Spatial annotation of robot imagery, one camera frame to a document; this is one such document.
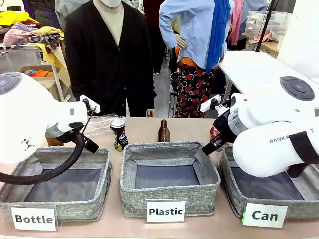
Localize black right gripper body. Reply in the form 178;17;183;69
212;109;240;145

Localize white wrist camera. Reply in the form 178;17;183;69
79;94;101;113
200;94;222;113

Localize grey fabric basket labelled Plastic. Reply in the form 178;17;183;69
120;141;221;218

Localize cardboard box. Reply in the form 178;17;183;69
18;64;72;102

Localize large clear plastic bottle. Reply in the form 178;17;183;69
86;113;120;136

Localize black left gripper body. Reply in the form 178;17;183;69
59;130;85;144

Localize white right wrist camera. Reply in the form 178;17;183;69
200;94;222;113

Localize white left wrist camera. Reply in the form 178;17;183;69
79;94;101;113

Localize white Plastic label card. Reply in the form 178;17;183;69
146;200;186;223

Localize clear plastic storage boxes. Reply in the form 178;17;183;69
245;11;293;41

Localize white side table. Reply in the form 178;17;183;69
219;50;319;100

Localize wooden desk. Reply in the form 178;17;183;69
241;33;280;55

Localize person in black cardigan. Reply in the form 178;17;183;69
64;0;157;118

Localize white Bottle label card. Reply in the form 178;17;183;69
10;206;58;232

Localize figure in dark red clothes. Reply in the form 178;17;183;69
143;0;167;75

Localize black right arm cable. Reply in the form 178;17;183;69
286;131;319;178

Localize grey fabric basket labelled Bottle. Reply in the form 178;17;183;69
0;146;112;223

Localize blue scarf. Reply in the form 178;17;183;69
206;0;233;73

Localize pile of mixed clothes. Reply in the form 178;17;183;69
0;11;65;54

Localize black stand pole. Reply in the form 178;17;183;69
255;0;279;53

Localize grey fabric basket labelled Can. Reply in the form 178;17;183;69
218;145;319;220

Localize crushed blue soda can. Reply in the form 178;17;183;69
110;119;129;152

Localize yellow cloth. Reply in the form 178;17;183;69
29;26;72;88

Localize black floral skirt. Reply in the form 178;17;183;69
175;62;215;118

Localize white Can label card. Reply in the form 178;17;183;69
242;202;289;229

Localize orange cloth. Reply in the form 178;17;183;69
26;70;50;78

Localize mannequin in blue shirt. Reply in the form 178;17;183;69
159;0;236;118

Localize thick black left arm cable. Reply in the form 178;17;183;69
0;131;85;185

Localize pink cloth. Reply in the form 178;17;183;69
250;29;277;44

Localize pink hanging garment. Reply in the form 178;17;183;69
228;0;244;47

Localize crushed red soda can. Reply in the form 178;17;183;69
210;126;225;152

